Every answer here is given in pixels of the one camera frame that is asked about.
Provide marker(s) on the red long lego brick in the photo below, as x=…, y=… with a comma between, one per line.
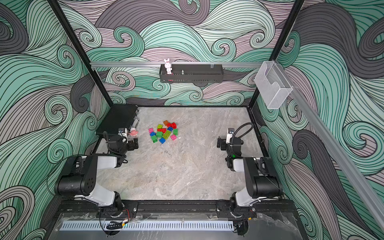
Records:
x=163, y=130

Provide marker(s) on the clear acrylic wall holder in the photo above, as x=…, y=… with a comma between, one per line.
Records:
x=273, y=84

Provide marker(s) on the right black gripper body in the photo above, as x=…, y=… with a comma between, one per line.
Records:
x=224, y=146

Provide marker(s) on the white pink bunny figurine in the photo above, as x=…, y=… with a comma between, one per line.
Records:
x=168, y=66

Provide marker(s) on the horizontal aluminium rail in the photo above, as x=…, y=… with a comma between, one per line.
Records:
x=134, y=64

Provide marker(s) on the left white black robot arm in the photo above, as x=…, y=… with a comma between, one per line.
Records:
x=78, y=177

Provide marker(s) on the pink small toy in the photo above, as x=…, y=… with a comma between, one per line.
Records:
x=133, y=132

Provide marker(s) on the right wall aluminium rail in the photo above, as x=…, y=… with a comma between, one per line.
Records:
x=307, y=102

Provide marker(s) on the black case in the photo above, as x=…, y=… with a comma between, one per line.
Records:
x=118, y=117

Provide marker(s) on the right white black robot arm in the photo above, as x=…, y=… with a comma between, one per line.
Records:
x=262, y=181

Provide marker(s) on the green lego brick left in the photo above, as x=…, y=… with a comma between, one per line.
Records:
x=154, y=139

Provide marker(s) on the lime long lego brick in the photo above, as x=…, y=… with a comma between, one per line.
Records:
x=166, y=135

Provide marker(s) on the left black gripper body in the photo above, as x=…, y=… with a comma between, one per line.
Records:
x=129, y=146

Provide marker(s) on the white slotted cable duct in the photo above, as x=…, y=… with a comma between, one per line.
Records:
x=150, y=226

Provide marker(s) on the black wall shelf tray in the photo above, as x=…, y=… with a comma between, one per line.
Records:
x=188, y=73

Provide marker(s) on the red lego brick back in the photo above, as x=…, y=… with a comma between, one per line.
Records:
x=172, y=125

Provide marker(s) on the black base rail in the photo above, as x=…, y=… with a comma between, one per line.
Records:
x=145, y=208

